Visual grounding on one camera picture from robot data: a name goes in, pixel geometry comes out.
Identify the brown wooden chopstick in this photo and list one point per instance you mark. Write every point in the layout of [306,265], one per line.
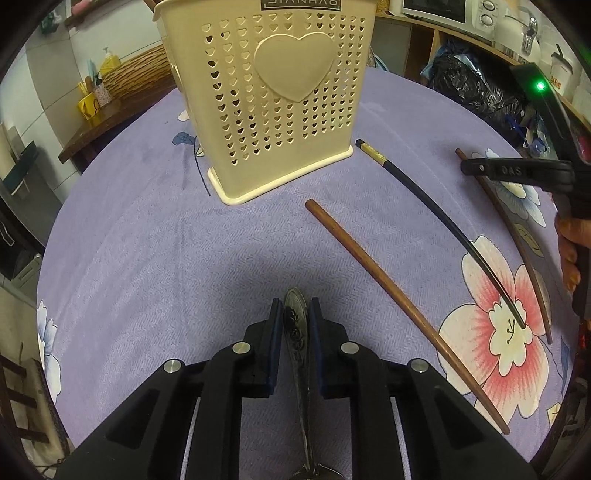
[150,3]
[392,300]
[531,258]

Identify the black plastic bag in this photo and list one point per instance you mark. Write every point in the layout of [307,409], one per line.
[471,87]

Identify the white microwave oven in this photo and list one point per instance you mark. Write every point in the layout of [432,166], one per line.
[443,11]

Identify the wooden chair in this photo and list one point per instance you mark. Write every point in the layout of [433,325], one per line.
[27,406]

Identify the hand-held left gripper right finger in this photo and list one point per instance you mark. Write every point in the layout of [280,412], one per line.
[318,360]

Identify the yellow soap bottle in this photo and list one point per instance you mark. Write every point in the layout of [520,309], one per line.
[108,62]

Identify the white electric kettle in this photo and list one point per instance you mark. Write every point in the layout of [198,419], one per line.
[517,30]

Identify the wicker basin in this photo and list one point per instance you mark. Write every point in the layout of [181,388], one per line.
[138,74]

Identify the yellow cup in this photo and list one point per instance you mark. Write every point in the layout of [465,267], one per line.
[88,107]

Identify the black chopstick with gold tip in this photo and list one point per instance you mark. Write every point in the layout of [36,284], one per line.
[443,203]

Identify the grey water dispenser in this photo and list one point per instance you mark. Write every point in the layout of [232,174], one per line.
[18,249]

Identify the patterned pink cup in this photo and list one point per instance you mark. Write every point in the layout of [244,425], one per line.
[102,96]

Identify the cream plastic utensil holder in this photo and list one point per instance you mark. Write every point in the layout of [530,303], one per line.
[231,138]

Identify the engraved metal spoon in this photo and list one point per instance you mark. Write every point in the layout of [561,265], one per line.
[295,332]

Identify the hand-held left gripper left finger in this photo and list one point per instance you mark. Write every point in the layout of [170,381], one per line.
[270,360]

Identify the wooden shelf unit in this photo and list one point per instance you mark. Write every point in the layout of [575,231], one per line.
[420,46]

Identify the white lidded cup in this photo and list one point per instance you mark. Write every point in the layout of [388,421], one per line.
[561,71]

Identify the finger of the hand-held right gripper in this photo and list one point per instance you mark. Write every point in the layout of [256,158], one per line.
[517,170]

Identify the teal wall holder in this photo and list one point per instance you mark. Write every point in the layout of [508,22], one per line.
[21,166]

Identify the dark wooden counter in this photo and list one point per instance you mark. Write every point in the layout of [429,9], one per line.
[106,129]

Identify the person's right hand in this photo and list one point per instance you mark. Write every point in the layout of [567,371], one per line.
[568,254]

